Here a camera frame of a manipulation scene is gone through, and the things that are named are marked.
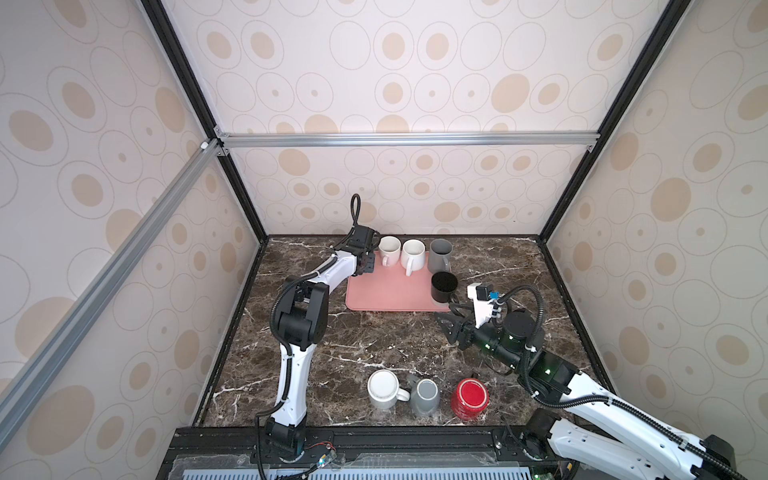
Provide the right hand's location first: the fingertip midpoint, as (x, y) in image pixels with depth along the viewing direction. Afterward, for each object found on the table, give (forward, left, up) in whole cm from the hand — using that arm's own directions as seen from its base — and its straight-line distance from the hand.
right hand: (444, 311), depth 70 cm
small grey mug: (-15, +5, -15) cm, 22 cm away
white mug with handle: (+32, +5, -16) cm, 36 cm away
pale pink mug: (+36, +13, -17) cm, 42 cm away
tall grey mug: (+30, -4, -14) cm, 34 cm away
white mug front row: (-13, +15, -18) cm, 27 cm away
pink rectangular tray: (+24, +13, -26) cm, 38 cm away
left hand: (+33, +20, -15) cm, 41 cm away
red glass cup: (-15, -6, -16) cm, 23 cm away
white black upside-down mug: (+18, -4, -17) cm, 25 cm away
